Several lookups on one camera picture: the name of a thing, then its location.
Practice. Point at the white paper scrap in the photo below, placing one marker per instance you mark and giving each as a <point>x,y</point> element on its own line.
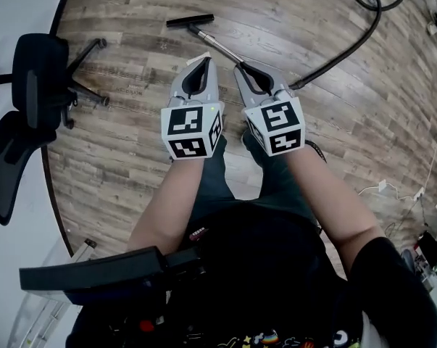
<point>196,59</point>

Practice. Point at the person's torso black shirt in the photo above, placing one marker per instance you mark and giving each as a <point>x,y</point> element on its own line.
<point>276,285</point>

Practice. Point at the black chest-mounted tablet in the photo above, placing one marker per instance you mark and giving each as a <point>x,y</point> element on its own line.
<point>95,270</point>

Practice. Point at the person's right forearm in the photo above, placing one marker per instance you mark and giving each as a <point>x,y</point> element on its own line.
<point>330,209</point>

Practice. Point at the black rig with orange plug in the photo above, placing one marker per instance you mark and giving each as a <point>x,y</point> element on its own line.
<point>147,326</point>

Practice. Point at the person's dark shorts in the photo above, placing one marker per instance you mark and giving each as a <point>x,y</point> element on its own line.
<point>211,180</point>

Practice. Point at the chrome vacuum wand with nozzle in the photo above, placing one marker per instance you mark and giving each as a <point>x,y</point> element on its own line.
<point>218,45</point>

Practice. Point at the person's left forearm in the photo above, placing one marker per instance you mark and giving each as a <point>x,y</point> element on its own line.
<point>167,209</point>

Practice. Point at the black office chair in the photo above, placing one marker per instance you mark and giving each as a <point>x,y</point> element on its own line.
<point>11,158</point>
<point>40,78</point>

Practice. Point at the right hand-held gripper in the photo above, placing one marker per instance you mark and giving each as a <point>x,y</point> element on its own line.
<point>279,125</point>

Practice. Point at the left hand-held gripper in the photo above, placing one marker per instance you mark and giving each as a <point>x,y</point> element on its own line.
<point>189,129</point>

